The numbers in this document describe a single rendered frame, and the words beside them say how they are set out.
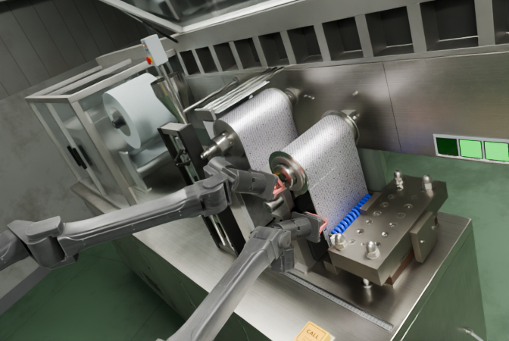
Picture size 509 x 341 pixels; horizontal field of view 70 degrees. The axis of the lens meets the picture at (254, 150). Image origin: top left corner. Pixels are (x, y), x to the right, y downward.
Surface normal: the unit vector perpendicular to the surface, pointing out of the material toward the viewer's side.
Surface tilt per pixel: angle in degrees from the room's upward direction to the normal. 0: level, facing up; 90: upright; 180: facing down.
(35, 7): 90
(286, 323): 0
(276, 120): 92
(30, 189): 90
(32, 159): 90
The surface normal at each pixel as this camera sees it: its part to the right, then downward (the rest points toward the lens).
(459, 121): -0.69, 0.51
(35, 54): 0.81, -0.05
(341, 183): 0.63, 0.11
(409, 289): -0.34, -0.85
